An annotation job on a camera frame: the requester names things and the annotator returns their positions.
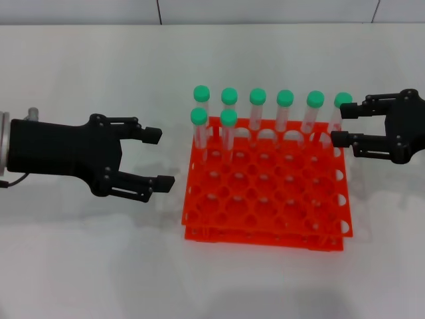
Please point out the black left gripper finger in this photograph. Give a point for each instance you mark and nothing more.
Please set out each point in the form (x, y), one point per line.
(151, 134)
(164, 183)

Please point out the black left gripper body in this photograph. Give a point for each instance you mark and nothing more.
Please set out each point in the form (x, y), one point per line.
(63, 149)

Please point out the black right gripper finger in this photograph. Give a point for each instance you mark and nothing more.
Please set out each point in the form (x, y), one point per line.
(340, 139)
(350, 110)

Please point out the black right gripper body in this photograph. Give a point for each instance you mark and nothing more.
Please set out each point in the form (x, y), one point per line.
(406, 129)

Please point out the green capped clear test tube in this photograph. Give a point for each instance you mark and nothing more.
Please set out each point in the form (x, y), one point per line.
(258, 97)
(343, 98)
(228, 118)
(315, 99)
(229, 96)
(199, 116)
(202, 93)
(285, 98)

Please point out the orange plastic test tube rack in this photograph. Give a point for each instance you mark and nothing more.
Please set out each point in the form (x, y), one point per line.
(265, 192)

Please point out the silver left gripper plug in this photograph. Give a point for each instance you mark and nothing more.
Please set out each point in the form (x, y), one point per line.
(33, 113)

